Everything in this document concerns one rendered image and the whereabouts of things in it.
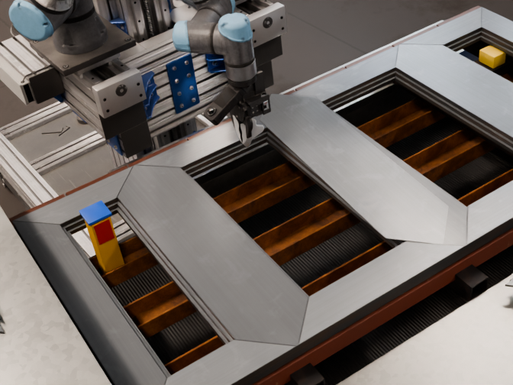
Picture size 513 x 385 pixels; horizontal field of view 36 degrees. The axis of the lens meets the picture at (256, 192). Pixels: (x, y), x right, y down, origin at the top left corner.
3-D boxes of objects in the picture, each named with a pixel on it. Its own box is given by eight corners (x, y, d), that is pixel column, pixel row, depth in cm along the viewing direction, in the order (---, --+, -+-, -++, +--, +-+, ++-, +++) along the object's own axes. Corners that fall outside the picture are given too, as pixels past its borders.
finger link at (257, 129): (268, 144, 208) (264, 115, 202) (249, 153, 206) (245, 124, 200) (262, 139, 210) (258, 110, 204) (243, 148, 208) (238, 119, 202)
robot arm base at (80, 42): (45, 41, 223) (35, 9, 217) (92, 21, 229) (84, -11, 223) (69, 60, 213) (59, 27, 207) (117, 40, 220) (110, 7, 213)
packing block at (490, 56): (504, 63, 238) (506, 51, 235) (492, 69, 236) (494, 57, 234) (490, 55, 242) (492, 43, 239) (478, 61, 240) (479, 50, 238)
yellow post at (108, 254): (127, 273, 201) (110, 217, 188) (109, 283, 199) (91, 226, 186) (119, 262, 204) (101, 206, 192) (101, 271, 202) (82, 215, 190)
